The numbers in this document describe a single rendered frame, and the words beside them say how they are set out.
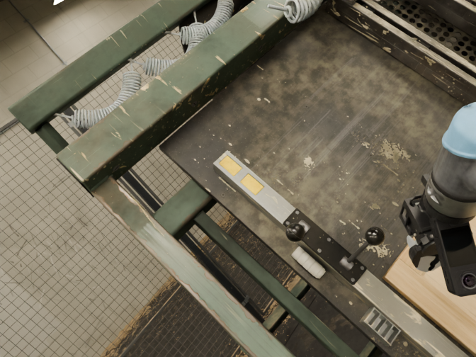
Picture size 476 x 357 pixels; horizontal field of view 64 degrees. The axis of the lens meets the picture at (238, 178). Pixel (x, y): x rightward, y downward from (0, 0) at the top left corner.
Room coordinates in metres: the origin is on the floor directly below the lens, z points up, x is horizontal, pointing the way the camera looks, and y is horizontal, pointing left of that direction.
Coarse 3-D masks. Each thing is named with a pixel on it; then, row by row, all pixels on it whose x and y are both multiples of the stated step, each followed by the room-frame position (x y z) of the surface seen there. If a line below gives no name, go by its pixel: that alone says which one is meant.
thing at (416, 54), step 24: (336, 0) 1.13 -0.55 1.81; (360, 0) 1.11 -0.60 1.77; (360, 24) 1.11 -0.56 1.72; (384, 24) 1.05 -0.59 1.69; (408, 24) 1.04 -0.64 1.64; (384, 48) 1.08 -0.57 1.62; (408, 48) 1.01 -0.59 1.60; (432, 48) 1.00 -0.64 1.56; (432, 72) 0.99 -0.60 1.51; (456, 72) 0.93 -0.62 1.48; (456, 96) 0.96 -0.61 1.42
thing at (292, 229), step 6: (300, 222) 0.78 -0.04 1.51; (288, 228) 0.69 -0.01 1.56; (294, 228) 0.68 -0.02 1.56; (300, 228) 0.68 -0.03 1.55; (306, 228) 0.77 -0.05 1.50; (288, 234) 0.68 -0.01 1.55; (294, 234) 0.67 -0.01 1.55; (300, 234) 0.67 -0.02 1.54; (294, 240) 0.68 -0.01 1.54; (300, 240) 0.68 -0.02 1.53
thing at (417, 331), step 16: (224, 176) 0.91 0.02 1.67; (240, 176) 0.88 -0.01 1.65; (256, 176) 0.87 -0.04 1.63; (240, 192) 0.89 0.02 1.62; (272, 192) 0.85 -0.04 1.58; (272, 208) 0.82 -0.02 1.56; (288, 208) 0.82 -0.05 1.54; (336, 272) 0.73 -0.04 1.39; (368, 272) 0.71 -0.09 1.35; (352, 288) 0.71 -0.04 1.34; (368, 288) 0.70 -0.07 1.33; (384, 288) 0.69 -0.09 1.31; (368, 304) 0.70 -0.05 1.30; (384, 304) 0.67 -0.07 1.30; (400, 304) 0.67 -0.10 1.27; (400, 320) 0.65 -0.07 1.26; (416, 320) 0.65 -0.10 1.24; (416, 336) 0.63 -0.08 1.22; (432, 336) 0.63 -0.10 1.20; (432, 352) 0.61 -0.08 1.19; (448, 352) 0.61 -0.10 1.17
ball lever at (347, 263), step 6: (372, 228) 0.66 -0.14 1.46; (378, 228) 0.66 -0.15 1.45; (366, 234) 0.66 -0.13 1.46; (372, 234) 0.65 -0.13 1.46; (378, 234) 0.65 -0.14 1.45; (384, 234) 0.65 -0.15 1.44; (366, 240) 0.66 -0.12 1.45; (372, 240) 0.65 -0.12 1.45; (378, 240) 0.65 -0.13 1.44; (360, 246) 0.69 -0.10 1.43; (366, 246) 0.68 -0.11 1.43; (354, 252) 0.70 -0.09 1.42; (360, 252) 0.69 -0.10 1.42; (348, 258) 0.71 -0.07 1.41; (354, 258) 0.70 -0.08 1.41; (342, 264) 0.72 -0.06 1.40; (348, 264) 0.71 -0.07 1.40; (348, 270) 0.71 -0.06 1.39
